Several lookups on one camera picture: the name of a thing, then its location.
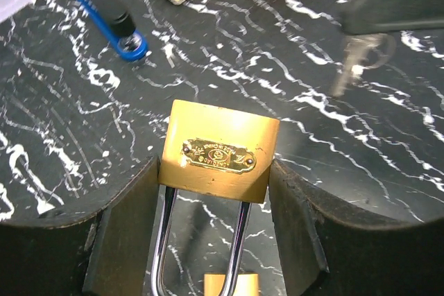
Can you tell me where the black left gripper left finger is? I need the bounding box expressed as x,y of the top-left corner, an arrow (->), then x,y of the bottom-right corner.
1,157 -> 160,295

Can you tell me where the large brass padlock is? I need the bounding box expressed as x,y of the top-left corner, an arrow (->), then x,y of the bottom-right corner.
151,99 -> 280,295

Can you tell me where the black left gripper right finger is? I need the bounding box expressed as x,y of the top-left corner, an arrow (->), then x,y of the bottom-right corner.
269,159 -> 443,295

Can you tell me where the silver key bunch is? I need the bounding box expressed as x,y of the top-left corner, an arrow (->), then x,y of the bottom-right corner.
330,33 -> 396,97

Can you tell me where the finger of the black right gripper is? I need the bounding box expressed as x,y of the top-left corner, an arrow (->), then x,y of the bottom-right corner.
341,0 -> 443,35

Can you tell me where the medium brass padlock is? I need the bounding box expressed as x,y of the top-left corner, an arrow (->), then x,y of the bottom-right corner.
203,272 -> 260,296

